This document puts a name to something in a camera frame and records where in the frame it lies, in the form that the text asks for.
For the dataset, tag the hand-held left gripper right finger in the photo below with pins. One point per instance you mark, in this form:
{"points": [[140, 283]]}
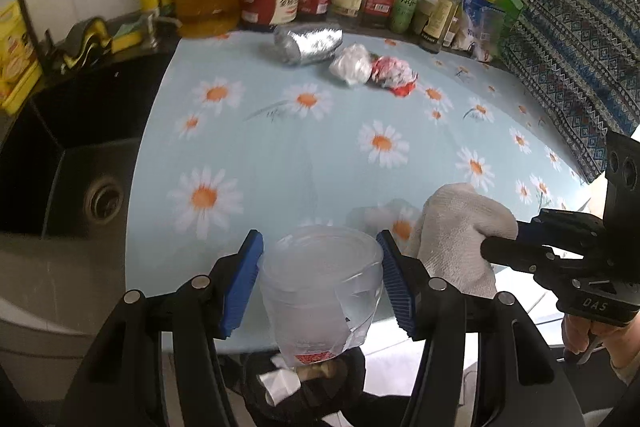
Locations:
{"points": [[397, 289]]}

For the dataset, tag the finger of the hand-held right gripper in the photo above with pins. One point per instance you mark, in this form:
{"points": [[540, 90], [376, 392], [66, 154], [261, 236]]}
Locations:
{"points": [[515, 252], [570, 227]]}

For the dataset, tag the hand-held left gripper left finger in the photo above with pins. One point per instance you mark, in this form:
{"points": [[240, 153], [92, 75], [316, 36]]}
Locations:
{"points": [[245, 279]]}

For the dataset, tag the white cloth wad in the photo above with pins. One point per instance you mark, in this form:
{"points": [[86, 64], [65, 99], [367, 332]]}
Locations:
{"points": [[460, 232]]}

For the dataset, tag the clear plastic cup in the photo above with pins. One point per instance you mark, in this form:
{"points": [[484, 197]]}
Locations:
{"points": [[315, 287]]}

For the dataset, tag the black bin with bag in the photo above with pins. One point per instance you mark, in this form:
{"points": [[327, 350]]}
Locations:
{"points": [[320, 402]]}

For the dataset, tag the person's right hand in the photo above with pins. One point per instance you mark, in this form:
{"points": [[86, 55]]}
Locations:
{"points": [[575, 337]]}

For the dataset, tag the blue daisy tablecloth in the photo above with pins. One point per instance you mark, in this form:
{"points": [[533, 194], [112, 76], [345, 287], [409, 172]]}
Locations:
{"points": [[310, 147]]}

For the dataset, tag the metal sink drain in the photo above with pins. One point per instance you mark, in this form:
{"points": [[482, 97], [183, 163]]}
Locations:
{"points": [[104, 199]]}

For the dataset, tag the blue patterned cloth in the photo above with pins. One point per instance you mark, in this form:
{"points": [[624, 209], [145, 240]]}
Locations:
{"points": [[575, 32]]}

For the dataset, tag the red and white wrapper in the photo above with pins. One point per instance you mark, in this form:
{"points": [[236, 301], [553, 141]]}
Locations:
{"points": [[392, 74]]}

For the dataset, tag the white and blue bag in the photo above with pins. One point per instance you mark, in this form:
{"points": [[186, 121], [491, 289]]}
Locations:
{"points": [[482, 27]]}

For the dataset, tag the crumpled white plastic ball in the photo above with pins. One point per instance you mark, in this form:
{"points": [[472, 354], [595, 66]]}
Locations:
{"points": [[351, 64]]}

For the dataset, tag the green packet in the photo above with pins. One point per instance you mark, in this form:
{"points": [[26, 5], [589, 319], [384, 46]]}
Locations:
{"points": [[512, 4]]}

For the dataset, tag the black sink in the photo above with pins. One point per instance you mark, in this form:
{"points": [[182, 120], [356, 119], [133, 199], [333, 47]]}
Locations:
{"points": [[60, 132]]}

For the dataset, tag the crumpled foil wad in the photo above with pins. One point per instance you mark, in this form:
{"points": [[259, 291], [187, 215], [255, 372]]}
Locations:
{"points": [[307, 44]]}

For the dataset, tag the small oil bottle gold cap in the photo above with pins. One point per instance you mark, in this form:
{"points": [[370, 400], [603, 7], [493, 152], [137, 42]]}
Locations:
{"points": [[440, 19]]}

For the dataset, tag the metal sink soap dispenser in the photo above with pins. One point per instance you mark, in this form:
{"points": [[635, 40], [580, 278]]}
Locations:
{"points": [[150, 32]]}

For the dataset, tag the yellow sponge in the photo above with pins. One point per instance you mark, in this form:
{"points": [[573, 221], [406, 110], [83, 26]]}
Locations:
{"points": [[126, 39]]}

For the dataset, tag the grey and yellow dishcloth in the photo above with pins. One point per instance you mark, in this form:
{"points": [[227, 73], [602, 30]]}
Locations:
{"points": [[85, 44]]}

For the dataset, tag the yellow dish soap bottle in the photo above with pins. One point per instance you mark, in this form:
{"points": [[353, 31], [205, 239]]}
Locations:
{"points": [[15, 52]]}

